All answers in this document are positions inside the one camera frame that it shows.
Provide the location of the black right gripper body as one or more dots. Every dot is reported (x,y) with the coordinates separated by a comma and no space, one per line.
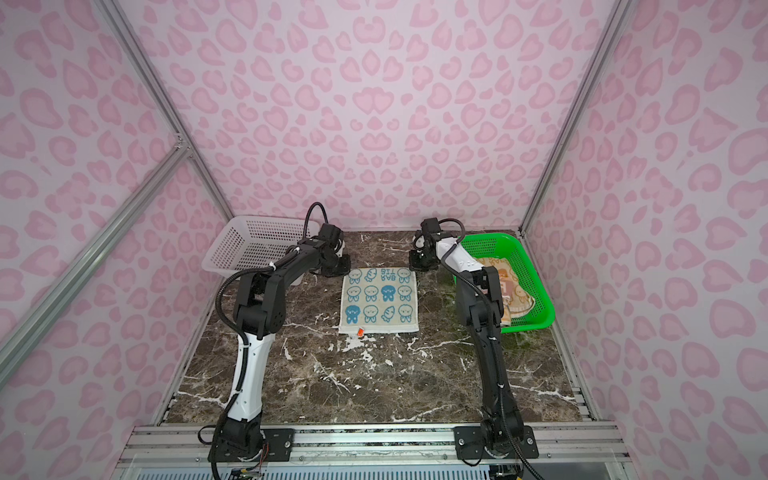
(423,261)

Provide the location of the brown pattern towel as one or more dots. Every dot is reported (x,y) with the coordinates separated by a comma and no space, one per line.
(517,302)

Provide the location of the aluminium frame corner post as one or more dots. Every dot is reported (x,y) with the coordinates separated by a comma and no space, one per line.
(129,41)
(620,14)

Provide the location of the blue bunny pattern towel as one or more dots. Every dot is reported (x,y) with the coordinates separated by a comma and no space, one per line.
(379,300)

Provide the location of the white plastic basket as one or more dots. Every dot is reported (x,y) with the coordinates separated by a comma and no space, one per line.
(251,241)

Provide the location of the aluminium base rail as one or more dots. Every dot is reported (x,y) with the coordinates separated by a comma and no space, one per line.
(576,450)

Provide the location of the aluminium frame corner post right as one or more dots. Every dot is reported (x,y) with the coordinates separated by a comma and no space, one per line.
(620,14)

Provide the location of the green plastic basket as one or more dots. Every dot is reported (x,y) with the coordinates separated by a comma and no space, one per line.
(504,247)

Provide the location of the aluminium diagonal frame bar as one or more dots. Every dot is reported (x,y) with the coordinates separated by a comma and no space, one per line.
(39,320)

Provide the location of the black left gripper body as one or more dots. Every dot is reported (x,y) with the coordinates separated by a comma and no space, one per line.
(337,267)

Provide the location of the aluminium frame corner post left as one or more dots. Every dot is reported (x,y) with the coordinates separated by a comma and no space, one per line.
(129,41)

